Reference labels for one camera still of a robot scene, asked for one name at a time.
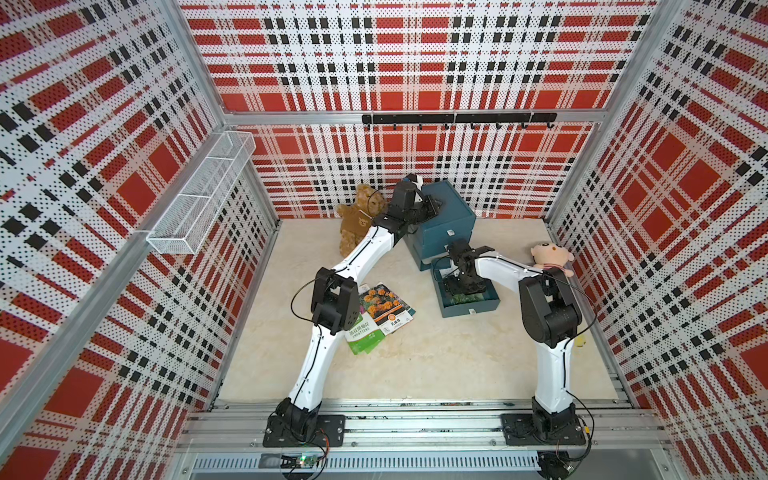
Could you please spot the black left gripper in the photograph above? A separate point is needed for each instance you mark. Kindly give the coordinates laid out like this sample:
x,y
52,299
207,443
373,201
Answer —
x,y
432,206

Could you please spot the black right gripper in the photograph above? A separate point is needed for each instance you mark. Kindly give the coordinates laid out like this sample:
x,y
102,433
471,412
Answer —
x,y
452,288

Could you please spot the dark green leaf seed bag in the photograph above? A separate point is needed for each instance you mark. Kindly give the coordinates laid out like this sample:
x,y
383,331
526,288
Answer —
x,y
462,298

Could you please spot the teal drawer cabinet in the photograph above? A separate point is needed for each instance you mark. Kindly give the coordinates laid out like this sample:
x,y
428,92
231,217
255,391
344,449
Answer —
x,y
428,245

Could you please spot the orange fruit seed bag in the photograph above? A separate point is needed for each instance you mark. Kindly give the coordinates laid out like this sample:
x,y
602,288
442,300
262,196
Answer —
x,y
385,308

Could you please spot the pink flower green seed bag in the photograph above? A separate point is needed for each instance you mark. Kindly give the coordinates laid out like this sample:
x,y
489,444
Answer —
x,y
364,336

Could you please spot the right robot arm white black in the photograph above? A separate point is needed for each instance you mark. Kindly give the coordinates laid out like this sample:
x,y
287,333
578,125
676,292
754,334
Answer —
x,y
550,316

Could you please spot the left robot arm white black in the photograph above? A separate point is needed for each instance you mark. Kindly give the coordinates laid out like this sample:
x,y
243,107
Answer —
x,y
335,304

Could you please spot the brown teddy bear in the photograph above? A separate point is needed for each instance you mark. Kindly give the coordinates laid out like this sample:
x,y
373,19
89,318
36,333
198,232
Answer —
x,y
357,217

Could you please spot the pig plush toy striped shirt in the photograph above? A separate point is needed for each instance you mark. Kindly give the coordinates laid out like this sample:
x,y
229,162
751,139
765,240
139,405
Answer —
x,y
549,255

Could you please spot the green circuit board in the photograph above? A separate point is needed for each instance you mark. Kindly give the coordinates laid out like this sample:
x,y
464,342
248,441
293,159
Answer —
x,y
297,462

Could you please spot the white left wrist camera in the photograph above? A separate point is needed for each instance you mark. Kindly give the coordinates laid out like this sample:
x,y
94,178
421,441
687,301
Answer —
x,y
417,180

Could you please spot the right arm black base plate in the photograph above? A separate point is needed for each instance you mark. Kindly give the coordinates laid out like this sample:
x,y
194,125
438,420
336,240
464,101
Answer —
x,y
533,429

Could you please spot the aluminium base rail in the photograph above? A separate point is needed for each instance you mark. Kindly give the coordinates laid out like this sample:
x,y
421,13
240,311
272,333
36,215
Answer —
x,y
402,439

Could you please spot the black hook rail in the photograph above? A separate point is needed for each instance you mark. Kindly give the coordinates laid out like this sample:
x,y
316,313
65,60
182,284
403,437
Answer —
x,y
522,118

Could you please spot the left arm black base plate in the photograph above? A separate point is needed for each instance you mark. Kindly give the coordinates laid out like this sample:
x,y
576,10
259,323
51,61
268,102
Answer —
x,y
324,430

